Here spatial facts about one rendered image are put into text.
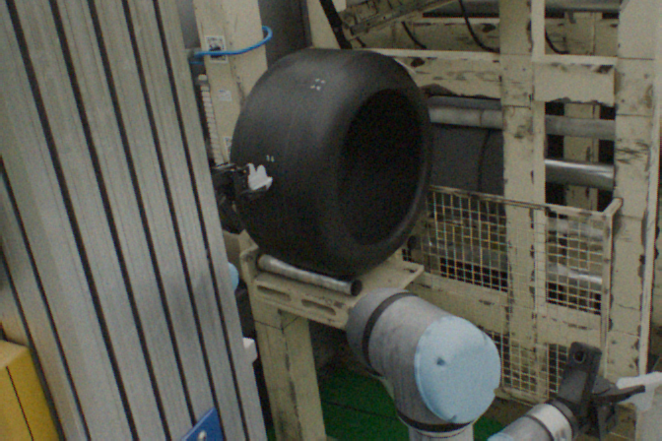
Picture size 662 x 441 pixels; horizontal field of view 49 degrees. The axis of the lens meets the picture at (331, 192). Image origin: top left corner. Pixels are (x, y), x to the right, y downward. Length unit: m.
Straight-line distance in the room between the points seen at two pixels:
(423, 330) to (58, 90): 0.50
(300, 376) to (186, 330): 1.58
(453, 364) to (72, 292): 0.44
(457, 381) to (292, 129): 0.93
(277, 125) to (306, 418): 1.19
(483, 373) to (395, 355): 0.11
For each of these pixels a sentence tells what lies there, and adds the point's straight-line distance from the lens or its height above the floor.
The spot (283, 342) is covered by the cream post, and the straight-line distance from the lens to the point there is 2.34.
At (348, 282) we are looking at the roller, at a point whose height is 0.92.
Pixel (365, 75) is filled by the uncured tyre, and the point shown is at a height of 1.45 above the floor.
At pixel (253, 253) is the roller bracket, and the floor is 0.94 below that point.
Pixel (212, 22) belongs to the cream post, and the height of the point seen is 1.58.
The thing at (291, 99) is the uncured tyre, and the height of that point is 1.42.
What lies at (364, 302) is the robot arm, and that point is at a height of 1.35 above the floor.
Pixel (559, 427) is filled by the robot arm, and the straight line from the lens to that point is 1.22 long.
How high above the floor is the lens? 1.87
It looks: 23 degrees down
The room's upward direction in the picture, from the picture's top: 7 degrees counter-clockwise
